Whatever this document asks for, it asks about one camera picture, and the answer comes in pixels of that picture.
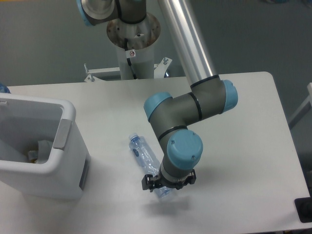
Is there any white frame at right edge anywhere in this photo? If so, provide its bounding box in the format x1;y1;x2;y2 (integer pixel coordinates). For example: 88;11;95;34
288;82;312;130

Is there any trash inside can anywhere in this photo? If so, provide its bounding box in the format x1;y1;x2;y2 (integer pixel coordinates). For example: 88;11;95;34
27;140;53;164

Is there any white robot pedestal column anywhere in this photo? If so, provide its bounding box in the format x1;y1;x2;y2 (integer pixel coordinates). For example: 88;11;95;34
107;13;161;79

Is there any blue object at left edge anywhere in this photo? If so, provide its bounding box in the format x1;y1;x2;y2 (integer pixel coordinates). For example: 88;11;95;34
0;83;11;94

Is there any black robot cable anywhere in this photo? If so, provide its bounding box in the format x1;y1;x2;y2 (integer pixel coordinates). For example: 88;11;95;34
123;38;137;80

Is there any clear plastic water bottle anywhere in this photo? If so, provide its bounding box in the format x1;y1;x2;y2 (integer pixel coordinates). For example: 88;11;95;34
129;133;175;202

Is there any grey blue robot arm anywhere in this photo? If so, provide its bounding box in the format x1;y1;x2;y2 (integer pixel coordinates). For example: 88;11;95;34
77;0;238;191

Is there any white pedestal base frame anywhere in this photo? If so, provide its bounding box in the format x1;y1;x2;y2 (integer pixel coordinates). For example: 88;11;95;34
84;57;173;82

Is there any black device at table edge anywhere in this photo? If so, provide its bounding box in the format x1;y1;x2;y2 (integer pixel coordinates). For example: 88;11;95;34
294;197;312;223

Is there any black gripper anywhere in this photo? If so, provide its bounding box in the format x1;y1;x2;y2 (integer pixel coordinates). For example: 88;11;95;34
141;169;196;192

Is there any white plastic trash can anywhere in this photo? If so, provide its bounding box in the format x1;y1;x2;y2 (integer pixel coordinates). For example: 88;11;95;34
0;93;91;199

